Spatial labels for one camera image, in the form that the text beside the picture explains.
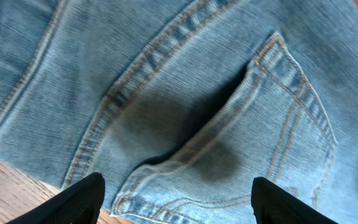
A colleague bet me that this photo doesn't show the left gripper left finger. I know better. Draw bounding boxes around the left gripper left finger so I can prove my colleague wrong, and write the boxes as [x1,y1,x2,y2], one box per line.
[7,172,105,224]

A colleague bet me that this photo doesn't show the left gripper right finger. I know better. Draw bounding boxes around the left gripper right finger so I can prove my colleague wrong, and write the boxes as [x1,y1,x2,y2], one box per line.
[251,177,336,224]

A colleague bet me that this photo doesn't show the light blue denim jeans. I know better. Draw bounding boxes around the light blue denim jeans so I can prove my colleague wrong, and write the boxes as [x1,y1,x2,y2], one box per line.
[0,0,358,223]

